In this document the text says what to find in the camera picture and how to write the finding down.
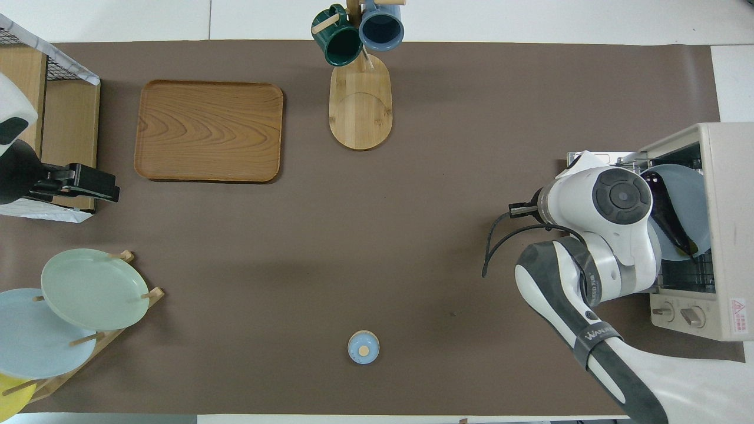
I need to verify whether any wooden plate rack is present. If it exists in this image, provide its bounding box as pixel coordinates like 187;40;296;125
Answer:
0;250;165;405

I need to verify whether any pale blue racked plate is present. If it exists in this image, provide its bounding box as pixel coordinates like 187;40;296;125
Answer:
0;288;98;379

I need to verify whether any cream toaster oven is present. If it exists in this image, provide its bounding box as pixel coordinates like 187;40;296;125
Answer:
639;122;754;342

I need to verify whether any wooden mug tree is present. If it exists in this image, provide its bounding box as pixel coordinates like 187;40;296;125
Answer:
312;0;407;151

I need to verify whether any dark purple eggplant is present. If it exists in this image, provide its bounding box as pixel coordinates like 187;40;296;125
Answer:
648;171;707;260

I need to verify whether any wooden serving tray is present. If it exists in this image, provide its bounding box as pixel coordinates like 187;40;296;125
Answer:
134;79;284;183

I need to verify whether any wooden shelf with wire sides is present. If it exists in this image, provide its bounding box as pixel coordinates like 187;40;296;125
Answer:
0;13;101;223

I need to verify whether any dark green ceramic mug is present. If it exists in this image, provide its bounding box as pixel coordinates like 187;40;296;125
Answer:
311;5;363;67

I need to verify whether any blue ceramic mug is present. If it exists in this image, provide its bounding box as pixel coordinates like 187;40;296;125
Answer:
359;0;405;52

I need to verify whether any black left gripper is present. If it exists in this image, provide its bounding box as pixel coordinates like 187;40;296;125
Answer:
0;140;120;205

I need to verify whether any glass oven door with handle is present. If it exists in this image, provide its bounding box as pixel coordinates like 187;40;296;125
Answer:
557;150;654;177

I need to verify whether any brown table mat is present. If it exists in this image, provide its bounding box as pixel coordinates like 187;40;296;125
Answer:
0;40;746;416

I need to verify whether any light blue plate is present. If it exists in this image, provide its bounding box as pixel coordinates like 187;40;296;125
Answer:
639;164;710;263

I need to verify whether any pale green plate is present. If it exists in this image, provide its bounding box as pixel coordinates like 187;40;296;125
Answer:
41;249;150;331

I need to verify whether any yellow plate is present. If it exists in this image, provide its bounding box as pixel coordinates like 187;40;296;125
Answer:
0;374;36;422

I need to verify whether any small blue domed bell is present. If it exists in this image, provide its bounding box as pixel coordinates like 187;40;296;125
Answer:
348;330;381;365

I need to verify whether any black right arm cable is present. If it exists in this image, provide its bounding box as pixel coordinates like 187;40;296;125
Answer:
482;203;590;279

